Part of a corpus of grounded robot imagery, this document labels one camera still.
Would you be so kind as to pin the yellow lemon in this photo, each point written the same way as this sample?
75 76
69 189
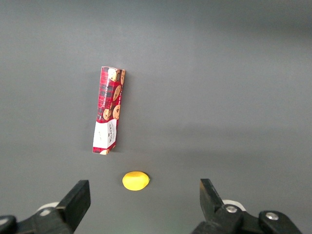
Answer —
135 181

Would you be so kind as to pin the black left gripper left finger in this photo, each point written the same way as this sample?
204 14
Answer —
73 207

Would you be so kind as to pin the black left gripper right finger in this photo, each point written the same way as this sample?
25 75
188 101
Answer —
212 209

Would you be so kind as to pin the red tartan cookie box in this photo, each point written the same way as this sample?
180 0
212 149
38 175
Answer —
108 109

